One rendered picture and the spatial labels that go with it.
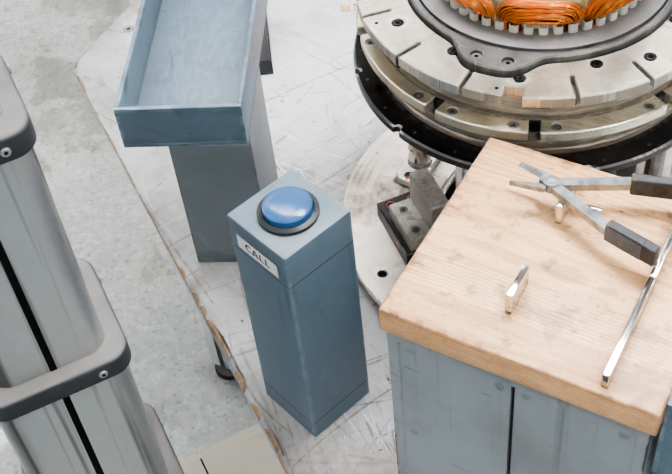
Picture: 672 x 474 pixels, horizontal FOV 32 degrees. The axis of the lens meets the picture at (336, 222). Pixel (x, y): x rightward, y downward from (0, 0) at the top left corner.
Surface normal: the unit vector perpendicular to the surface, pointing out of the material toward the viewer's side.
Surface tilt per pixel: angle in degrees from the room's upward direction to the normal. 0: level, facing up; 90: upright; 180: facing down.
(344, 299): 90
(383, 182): 0
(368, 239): 0
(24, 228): 90
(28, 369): 90
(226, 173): 90
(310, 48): 0
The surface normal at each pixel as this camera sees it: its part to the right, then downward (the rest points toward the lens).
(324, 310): 0.68, 0.50
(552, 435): -0.48, 0.67
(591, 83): -0.08, -0.67
